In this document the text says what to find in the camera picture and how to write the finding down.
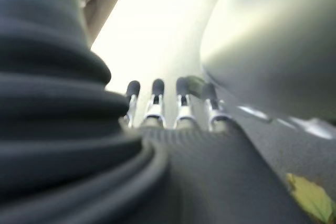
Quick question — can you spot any dark olive robot left foot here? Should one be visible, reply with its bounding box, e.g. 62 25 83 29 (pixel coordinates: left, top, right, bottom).
183 75 218 99

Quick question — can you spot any green leafy plant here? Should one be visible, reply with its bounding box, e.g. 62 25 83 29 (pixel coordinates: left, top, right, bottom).
285 173 334 223

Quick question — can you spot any silver robot left leg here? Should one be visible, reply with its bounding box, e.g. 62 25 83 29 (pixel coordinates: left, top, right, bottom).
201 0 336 126

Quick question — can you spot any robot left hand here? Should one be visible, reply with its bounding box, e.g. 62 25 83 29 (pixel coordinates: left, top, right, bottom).
0 0 313 224

